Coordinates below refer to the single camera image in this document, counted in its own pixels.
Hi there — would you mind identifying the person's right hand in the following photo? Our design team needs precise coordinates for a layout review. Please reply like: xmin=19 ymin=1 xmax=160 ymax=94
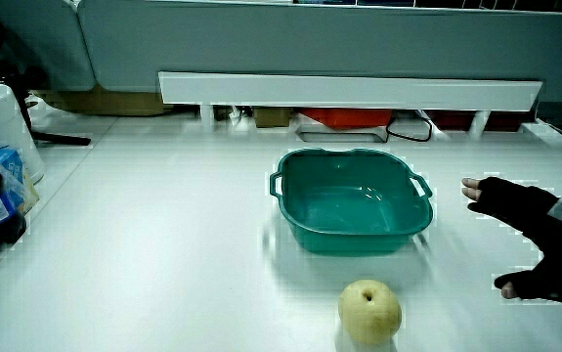
xmin=460 ymin=170 xmax=562 ymax=308

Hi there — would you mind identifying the yellow pear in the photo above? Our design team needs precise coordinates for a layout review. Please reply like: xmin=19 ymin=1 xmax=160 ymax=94
xmin=337 ymin=279 xmax=403 ymax=346

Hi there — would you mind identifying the grey desk partition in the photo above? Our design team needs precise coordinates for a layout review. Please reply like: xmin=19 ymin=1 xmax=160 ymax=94
xmin=0 ymin=0 xmax=562 ymax=104

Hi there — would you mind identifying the white desk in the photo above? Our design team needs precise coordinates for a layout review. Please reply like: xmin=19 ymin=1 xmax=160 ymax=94
xmin=0 ymin=97 xmax=562 ymax=352

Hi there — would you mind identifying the dark red box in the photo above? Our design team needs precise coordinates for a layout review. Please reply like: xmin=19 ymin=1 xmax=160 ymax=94
xmin=426 ymin=110 xmax=531 ymax=133

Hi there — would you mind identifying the green plastic basin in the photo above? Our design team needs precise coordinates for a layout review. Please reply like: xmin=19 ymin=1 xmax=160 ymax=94
xmin=268 ymin=148 xmax=435 ymax=254

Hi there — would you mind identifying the white flat tray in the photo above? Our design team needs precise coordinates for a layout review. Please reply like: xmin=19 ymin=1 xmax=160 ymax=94
xmin=293 ymin=123 xmax=389 ymax=145

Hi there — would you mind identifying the orange plastic box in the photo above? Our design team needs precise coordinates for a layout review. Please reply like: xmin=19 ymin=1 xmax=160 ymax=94
xmin=298 ymin=108 xmax=394 ymax=130

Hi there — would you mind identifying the white monitor riser shelf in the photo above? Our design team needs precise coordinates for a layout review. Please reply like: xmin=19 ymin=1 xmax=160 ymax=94
xmin=157 ymin=70 xmax=544 ymax=142

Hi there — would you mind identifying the small cardboard box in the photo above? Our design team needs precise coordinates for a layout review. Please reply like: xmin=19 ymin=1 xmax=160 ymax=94
xmin=253 ymin=107 xmax=293 ymax=129

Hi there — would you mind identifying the flat brown cardboard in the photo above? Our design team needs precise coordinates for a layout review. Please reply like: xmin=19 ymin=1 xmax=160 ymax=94
xmin=35 ymin=85 xmax=174 ymax=117

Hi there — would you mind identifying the blue paper box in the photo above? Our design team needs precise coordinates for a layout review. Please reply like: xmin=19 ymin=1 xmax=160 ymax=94
xmin=0 ymin=147 xmax=40 ymax=215

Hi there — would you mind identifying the black stand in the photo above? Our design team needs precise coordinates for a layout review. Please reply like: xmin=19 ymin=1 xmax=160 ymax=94
xmin=0 ymin=0 xmax=92 ymax=148

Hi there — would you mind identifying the black cable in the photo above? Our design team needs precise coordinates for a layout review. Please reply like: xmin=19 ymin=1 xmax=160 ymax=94
xmin=385 ymin=116 xmax=434 ymax=144

